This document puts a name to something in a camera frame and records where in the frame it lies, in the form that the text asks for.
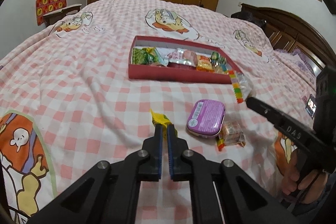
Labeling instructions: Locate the yellow candy packet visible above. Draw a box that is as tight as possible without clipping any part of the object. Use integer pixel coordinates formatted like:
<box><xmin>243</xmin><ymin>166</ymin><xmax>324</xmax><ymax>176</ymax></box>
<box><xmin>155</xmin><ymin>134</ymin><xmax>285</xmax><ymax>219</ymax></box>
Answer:
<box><xmin>150</xmin><ymin>109</ymin><xmax>173</xmax><ymax>139</ymax></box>

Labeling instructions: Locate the purple tin box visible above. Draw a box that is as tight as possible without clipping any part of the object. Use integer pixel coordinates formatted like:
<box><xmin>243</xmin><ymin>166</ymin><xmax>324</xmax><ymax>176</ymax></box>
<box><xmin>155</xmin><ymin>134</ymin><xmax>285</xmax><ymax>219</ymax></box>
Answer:
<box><xmin>186</xmin><ymin>100</ymin><xmax>226</xmax><ymax>138</ymax></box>

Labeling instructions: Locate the clear orange jelly packet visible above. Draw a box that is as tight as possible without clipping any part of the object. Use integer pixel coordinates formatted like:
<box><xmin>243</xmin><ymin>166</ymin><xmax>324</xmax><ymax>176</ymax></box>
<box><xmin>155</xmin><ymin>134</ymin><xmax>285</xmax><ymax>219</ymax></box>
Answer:
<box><xmin>216</xmin><ymin>121</ymin><xmax>246</xmax><ymax>151</ymax></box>

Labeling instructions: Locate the rainbow striped clear candy packet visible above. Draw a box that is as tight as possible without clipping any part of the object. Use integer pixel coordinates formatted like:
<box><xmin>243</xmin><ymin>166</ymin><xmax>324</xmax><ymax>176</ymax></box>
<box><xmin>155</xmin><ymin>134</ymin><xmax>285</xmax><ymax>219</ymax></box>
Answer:
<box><xmin>228</xmin><ymin>70</ymin><xmax>253</xmax><ymax>103</ymax></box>

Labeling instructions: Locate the orange yellow snack packet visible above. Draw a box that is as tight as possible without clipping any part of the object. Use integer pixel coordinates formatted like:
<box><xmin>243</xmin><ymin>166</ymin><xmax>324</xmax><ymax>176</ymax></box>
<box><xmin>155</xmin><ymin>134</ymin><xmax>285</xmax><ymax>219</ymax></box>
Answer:
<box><xmin>196</xmin><ymin>55</ymin><xmax>214</xmax><ymax>73</ymax></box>

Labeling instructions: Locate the blue clear mooncake packet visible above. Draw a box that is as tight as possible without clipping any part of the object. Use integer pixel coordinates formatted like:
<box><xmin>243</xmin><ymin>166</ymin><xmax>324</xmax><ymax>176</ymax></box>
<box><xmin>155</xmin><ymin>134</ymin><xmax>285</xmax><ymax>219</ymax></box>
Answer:
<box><xmin>214</xmin><ymin>62</ymin><xmax>228</xmax><ymax>75</ymax></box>

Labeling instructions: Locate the pink white snack packet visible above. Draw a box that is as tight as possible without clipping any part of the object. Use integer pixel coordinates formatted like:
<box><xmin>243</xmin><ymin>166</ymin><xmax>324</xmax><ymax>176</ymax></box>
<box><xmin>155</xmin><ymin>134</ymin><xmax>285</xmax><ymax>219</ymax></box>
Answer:
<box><xmin>167</xmin><ymin>48</ymin><xmax>197</xmax><ymax>68</ymax></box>

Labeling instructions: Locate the green dark snack packet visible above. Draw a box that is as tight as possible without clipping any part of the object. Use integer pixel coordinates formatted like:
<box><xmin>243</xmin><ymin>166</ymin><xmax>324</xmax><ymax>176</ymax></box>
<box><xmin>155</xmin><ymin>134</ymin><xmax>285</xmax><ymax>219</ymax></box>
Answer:
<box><xmin>210</xmin><ymin>51</ymin><xmax>227</xmax><ymax>67</ymax></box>

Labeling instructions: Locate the right hand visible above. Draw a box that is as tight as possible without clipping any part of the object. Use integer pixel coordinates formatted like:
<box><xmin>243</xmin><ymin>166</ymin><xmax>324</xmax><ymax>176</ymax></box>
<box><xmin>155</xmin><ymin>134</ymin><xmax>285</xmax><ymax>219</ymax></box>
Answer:
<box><xmin>281</xmin><ymin>149</ymin><xmax>329</xmax><ymax>204</ymax></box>

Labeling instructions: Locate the pink checkered bed quilt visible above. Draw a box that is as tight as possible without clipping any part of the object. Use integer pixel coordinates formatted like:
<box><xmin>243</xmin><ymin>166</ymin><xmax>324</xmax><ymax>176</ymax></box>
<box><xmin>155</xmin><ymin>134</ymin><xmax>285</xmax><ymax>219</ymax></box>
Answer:
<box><xmin>1</xmin><ymin>0</ymin><xmax>315</xmax><ymax>223</ymax></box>

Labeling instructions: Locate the red shallow box tray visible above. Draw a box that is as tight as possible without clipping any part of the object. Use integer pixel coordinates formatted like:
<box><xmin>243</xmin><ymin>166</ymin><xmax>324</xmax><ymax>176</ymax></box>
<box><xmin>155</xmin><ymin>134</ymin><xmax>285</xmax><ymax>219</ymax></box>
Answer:
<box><xmin>128</xmin><ymin>36</ymin><xmax>242</xmax><ymax>84</ymax></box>

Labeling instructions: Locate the dark wooden headboard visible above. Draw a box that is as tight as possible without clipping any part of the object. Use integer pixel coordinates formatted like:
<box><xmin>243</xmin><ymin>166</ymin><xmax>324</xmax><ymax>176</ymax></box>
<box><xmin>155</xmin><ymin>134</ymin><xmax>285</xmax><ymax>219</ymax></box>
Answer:
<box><xmin>241</xmin><ymin>3</ymin><xmax>335</xmax><ymax>70</ymax></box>

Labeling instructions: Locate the black bag on bed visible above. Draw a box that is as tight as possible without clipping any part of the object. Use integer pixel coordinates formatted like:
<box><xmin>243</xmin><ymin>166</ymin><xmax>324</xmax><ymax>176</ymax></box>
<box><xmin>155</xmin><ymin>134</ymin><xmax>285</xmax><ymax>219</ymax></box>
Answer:
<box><xmin>231</xmin><ymin>10</ymin><xmax>266</xmax><ymax>30</ymax></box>

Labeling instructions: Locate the small wooden side table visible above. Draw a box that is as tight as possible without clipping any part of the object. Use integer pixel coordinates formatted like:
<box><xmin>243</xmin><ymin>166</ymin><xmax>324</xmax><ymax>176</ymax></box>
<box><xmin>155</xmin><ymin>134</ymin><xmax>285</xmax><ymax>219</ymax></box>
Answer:
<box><xmin>43</xmin><ymin>3</ymin><xmax>82</xmax><ymax>27</ymax></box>

